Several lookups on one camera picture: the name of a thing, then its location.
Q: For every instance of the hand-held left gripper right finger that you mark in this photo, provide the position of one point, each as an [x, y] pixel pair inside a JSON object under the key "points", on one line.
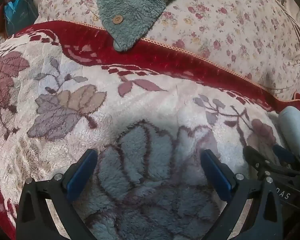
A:
{"points": [[216, 173]]}

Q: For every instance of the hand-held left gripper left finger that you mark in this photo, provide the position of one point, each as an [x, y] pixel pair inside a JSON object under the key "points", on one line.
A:
{"points": [[81, 172]]}

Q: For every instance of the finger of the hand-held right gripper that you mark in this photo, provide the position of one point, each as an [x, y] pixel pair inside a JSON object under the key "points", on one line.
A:
{"points": [[285, 153], [261, 158]]}

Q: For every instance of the light grey fleece pants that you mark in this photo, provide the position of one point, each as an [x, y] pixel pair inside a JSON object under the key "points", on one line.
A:
{"points": [[295, 127]]}

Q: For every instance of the red and white floral blanket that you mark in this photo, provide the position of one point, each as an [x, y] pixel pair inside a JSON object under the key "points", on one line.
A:
{"points": [[110, 97]]}

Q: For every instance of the floral print quilt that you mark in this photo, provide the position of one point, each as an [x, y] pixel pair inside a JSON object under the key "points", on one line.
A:
{"points": [[215, 30]]}

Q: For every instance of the grey-green fleece garment with buttons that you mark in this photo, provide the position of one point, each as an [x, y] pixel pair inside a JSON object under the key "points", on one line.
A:
{"points": [[130, 10]]}

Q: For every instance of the blue plastic bag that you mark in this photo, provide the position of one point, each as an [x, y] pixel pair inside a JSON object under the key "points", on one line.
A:
{"points": [[18, 12]]}

